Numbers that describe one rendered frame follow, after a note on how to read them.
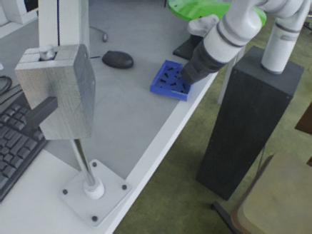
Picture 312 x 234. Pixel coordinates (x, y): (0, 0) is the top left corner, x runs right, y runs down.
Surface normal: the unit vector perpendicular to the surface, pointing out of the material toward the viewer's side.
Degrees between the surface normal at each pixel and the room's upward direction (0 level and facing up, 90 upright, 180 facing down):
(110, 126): 0
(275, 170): 0
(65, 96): 90
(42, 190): 0
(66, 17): 53
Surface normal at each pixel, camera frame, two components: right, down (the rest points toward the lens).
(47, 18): 0.10, 0.17
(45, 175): 0.04, -0.69
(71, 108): 0.10, 0.73
